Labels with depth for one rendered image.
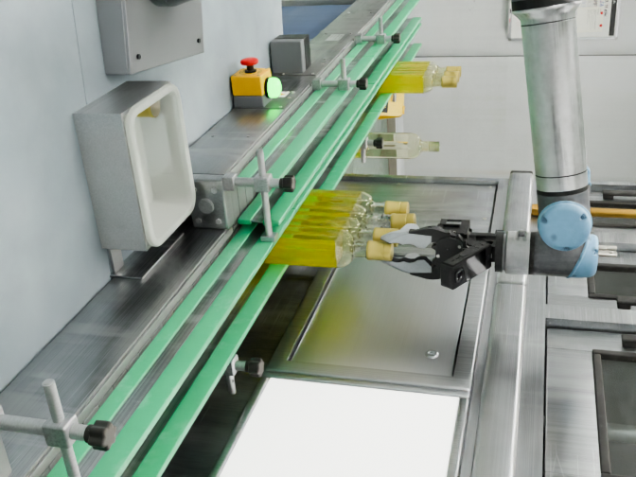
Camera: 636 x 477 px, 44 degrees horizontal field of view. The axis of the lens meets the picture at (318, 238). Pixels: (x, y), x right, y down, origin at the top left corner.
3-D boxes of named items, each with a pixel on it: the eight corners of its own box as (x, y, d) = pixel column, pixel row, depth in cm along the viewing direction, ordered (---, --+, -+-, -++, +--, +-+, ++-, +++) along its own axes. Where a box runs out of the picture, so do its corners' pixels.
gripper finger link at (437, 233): (407, 243, 140) (455, 253, 138) (405, 248, 138) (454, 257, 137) (411, 220, 138) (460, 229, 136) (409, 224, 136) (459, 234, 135)
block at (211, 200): (191, 230, 140) (228, 232, 138) (183, 181, 136) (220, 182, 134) (199, 221, 143) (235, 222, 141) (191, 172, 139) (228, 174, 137)
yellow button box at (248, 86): (232, 107, 173) (264, 107, 171) (227, 74, 169) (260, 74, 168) (242, 97, 179) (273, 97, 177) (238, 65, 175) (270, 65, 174)
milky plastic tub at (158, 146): (104, 250, 123) (154, 253, 121) (74, 113, 113) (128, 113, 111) (152, 204, 138) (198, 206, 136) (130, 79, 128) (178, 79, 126)
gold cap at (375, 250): (366, 263, 140) (390, 265, 139) (365, 245, 139) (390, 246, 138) (370, 254, 143) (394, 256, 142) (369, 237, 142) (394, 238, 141)
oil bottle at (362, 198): (269, 222, 161) (371, 227, 155) (266, 197, 159) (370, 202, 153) (277, 211, 166) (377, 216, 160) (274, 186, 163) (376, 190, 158)
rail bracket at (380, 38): (352, 44, 226) (398, 44, 222) (351, 19, 222) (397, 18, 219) (356, 42, 229) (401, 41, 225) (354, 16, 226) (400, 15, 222)
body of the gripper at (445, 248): (437, 254, 146) (503, 257, 143) (431, 276, 139) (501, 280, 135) (436, 217, 143) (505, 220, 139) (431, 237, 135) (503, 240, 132)
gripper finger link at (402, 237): (385, 228, 144) (434, 238, 143) (379, 242, 139) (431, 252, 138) (387, 212, 143) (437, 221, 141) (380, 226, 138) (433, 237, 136)
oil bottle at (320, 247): (239, 263, 146) (352, 270, 140) (236, 236, 144) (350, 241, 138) (250, 249, 151) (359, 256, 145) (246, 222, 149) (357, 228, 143)
